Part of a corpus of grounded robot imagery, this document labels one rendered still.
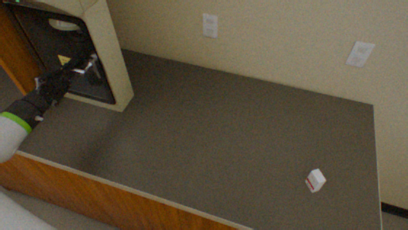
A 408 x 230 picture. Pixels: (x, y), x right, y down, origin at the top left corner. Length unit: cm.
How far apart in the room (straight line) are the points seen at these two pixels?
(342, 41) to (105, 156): 103
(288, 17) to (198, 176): 71
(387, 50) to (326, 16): 28
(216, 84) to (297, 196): 61
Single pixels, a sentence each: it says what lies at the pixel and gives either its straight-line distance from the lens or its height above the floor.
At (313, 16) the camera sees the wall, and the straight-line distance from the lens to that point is 119.
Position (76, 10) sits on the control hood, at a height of 143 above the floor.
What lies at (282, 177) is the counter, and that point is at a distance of 106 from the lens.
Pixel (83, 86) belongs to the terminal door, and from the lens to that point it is 123.
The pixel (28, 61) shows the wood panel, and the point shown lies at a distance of 135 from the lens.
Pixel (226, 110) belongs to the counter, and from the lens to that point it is 121.
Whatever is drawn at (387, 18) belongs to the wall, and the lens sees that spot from 121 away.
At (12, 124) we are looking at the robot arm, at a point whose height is 123.
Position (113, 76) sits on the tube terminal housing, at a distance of 113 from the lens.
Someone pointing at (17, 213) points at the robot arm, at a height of 149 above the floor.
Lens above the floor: 186
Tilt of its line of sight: 50 degrees down
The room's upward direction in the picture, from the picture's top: straight up
